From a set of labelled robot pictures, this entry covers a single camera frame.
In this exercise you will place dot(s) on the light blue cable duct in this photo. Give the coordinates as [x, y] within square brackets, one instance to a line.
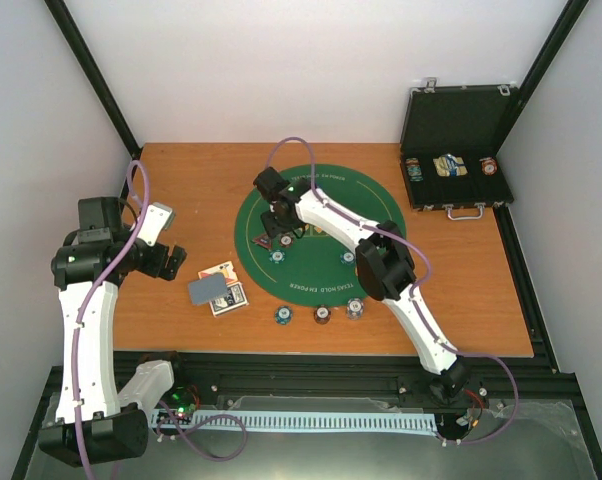
[312, 422]

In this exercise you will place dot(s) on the grey card deck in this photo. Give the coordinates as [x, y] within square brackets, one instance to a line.
[207, 289]

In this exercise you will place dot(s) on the green blue poker chip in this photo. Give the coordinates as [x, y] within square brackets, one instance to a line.
[277, 256]

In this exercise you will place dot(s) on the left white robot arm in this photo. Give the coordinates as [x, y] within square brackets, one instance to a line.
[95, 421]

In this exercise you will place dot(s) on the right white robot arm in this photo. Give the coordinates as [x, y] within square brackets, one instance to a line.
[385, 269]

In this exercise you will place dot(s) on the red brown chip stack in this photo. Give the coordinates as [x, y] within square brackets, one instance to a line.
[322, 315]

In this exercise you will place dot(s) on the round green poker mat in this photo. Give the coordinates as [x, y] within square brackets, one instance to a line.
[312, 273]

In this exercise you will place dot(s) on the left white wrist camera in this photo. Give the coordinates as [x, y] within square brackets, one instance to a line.
[158, 218]

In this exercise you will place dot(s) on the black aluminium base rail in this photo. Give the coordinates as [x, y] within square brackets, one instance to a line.
[222, 380]

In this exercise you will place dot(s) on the blue playing card box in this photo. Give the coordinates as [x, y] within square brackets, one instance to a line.
[233, 299]

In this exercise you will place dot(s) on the red chips in case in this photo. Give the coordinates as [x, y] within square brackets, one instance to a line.
[488, 165]

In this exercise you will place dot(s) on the triangular red dealer button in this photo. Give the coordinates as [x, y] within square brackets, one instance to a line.
[263, 241]

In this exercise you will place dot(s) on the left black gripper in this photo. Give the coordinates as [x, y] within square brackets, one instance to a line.
[156, 266]

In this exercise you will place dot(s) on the wrapped card deck in case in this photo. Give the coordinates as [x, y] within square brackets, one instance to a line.
[449, 165]

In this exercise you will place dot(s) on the black poker chip case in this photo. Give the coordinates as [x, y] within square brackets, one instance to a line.
[463, 120]

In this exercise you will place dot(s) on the purple white chip stack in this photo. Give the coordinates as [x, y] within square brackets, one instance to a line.
[354, 308]

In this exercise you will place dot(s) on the red playing card box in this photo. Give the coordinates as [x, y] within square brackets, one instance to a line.
[226, 269]

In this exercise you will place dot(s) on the green blue chip stack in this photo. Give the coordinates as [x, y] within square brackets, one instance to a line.
[283, 315]

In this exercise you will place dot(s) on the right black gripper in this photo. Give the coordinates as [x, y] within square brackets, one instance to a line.
[270, 227]

